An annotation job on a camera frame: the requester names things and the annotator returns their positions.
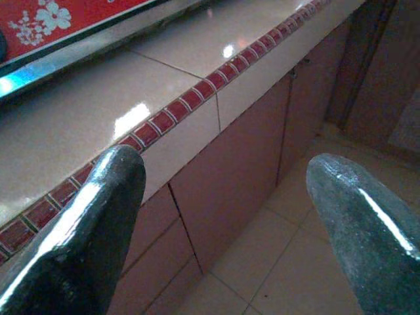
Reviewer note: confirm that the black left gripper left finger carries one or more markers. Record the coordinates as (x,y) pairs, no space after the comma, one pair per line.
(75,246)

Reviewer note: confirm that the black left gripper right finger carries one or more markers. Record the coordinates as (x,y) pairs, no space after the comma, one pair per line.
(370,249)

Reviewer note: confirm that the pink cabinet door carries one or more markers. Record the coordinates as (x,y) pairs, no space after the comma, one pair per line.
(311,108)
(157,262)
(236,170)

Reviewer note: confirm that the small metal cabinet latch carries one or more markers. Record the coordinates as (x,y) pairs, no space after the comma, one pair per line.
(295,73)

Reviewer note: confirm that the red tile counter trim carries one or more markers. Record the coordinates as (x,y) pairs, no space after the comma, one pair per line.
(203,90)

